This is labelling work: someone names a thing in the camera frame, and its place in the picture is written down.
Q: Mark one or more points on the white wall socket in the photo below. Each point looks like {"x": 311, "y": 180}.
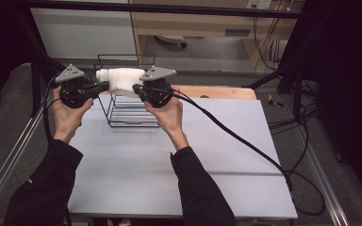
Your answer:
{"x": 259, "y": 3}

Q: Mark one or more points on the yellow and black tape piece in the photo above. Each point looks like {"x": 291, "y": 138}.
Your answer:
{"x": 275, "y": 101}

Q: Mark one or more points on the wooden board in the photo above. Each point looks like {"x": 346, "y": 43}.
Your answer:
{"x": 220, "y": 92}

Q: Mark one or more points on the grey chair base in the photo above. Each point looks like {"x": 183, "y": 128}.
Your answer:
{"x": 169, "y": 39}

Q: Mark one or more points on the black frame bar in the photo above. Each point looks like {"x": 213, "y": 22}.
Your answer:
{"x": 169, "y": 10}

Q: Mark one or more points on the wooden desk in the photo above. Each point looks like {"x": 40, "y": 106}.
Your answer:
{"x": 194, "y": 23}

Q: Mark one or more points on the black stand leg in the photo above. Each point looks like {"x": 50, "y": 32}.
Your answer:
{"x": 273, "y": 77}

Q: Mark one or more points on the black curtain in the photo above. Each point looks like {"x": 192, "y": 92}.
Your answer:
{"x": 348, "y": 78}

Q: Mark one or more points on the white towel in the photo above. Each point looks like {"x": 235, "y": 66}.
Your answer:
{"x": 122, "y": 78}

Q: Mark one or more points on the white panel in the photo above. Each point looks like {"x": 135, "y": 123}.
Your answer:
{"x": 81, "y": 34}

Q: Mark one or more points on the person's left hand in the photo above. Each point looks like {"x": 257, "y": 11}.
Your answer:
{"x": 66, "y": 121}

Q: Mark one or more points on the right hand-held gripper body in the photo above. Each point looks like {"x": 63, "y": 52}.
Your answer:
{"x": 158, "y": 94}

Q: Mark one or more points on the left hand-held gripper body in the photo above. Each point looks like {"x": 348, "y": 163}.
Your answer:
{"x": 74, "y": 92}

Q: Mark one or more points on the aluminium rail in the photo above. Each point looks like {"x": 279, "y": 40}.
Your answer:
{"x": 325, "y": 188}
{"x": 9, "y": 163}

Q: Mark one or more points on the person's right hand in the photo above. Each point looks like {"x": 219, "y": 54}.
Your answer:
{"x": 171, "y": 121}

